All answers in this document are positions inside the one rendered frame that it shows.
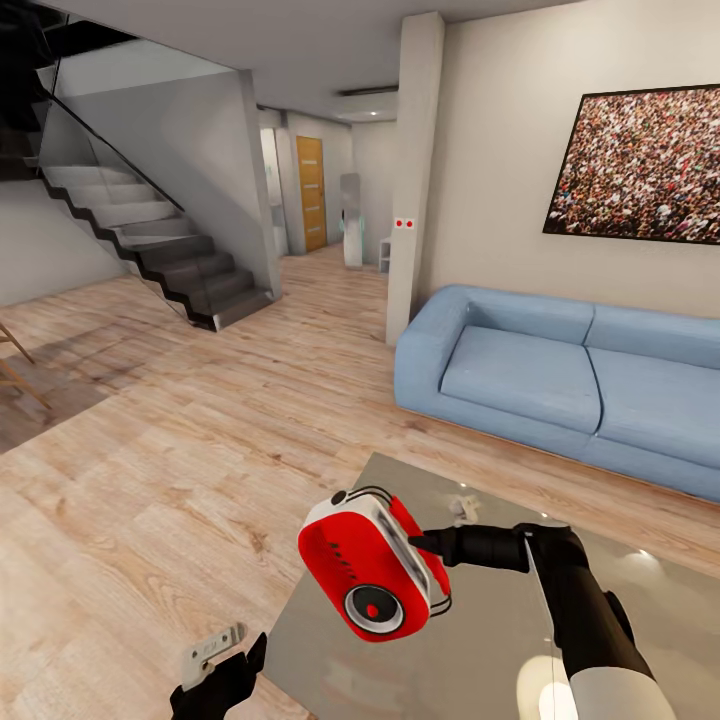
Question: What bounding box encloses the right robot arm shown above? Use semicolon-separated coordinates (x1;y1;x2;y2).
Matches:
408;495;676;720

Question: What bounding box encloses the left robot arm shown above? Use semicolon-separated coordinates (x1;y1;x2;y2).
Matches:
170;621;267;720

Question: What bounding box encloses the radio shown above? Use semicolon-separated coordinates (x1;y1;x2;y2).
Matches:
297;486;452;642

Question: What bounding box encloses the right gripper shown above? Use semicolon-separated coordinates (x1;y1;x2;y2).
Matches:
408;524;501;569

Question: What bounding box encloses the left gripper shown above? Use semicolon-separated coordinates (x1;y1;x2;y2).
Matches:
170;633;267;720

